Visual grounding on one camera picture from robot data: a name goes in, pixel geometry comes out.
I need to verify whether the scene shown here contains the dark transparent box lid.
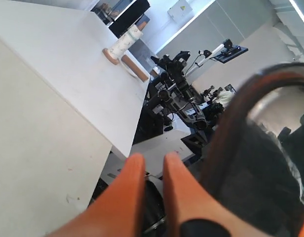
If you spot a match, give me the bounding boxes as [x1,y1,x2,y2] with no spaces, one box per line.
[200,63,304,237]

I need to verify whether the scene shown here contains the white electrical wall box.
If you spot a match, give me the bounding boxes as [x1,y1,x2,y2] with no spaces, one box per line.
[167,0,192,23]

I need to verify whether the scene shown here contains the background robot arms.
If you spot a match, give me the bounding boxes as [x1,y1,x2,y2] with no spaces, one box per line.
[142,39,249,139]

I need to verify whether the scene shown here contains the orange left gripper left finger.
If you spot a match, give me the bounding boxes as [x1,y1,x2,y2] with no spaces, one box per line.
[49,154,145,237]

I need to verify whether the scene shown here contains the white side table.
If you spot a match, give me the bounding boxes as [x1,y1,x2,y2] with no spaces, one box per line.
[0,0,152,158]

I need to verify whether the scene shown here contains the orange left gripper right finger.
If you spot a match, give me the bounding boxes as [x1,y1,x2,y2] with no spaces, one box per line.
[163,152,241,237]

